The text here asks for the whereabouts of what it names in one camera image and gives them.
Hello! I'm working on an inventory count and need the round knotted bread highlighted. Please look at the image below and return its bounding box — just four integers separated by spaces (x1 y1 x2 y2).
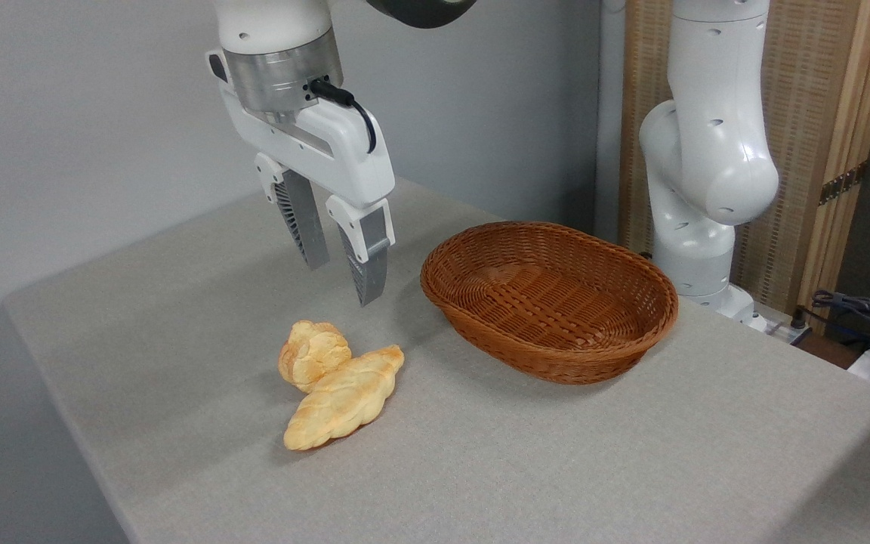
278 320 353 394

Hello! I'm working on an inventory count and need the brown wicker basket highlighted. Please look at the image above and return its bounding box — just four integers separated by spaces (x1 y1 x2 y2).
420 221 680 386

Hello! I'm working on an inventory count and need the white power strip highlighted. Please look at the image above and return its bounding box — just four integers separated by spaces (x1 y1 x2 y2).
764 319 811 346

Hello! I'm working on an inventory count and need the bundle of dark cables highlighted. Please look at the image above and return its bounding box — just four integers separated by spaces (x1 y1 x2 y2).
809 289 870 342

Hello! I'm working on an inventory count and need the long twisted bread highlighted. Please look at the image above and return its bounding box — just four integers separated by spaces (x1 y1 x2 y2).
282 345 406 452

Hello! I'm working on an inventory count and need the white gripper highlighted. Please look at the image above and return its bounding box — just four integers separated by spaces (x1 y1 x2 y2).
207 49 396 308

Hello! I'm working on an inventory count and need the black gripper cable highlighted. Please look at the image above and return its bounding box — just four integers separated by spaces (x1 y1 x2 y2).
308 78 378 155

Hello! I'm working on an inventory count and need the wooden folding screen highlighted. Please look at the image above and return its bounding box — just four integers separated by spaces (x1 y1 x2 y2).
618 0 870 315

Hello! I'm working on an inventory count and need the metal screen hinge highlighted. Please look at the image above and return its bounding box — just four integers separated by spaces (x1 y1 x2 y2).
819 161 868 206

